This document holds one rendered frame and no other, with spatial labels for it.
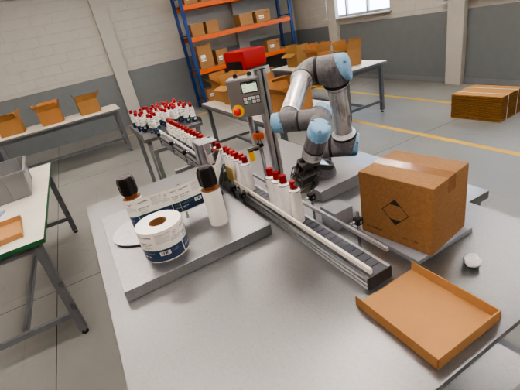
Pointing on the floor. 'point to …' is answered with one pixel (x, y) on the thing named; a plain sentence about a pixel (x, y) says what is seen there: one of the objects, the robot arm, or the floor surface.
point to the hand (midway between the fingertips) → (306, 189)
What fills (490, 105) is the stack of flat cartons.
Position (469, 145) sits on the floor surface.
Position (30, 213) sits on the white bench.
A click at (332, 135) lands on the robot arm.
